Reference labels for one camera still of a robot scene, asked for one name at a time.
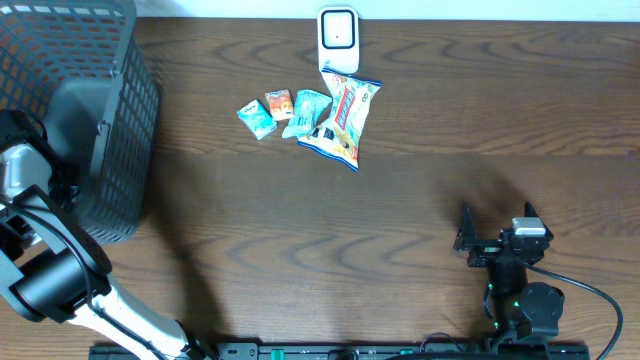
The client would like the yellow snack chip bag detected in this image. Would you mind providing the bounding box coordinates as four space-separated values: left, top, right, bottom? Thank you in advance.
297 68 382 172

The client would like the teal wet wipes pack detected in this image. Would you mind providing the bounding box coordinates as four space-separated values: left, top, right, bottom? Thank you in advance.
282 89 332 138

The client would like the orange Kleenex tissue pack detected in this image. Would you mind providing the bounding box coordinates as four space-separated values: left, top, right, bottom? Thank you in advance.
265 89 294 121

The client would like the green Kleenex tissue pack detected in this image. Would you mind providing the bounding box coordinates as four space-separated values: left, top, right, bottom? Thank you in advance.
237 99 277 140

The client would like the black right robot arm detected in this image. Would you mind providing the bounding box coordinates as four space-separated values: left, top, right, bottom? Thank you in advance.
453 202 564 352

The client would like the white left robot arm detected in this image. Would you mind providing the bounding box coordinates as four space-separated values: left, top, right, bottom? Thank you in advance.
1 109 218 359

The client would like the white barcode scanner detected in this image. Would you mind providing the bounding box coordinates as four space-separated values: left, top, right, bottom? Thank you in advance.
317 6 360 74

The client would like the grey plastic mesh basket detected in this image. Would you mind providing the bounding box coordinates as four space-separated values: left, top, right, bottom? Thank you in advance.
1 0 159 244

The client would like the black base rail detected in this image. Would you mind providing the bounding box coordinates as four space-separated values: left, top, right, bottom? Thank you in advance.
89 340 592 360

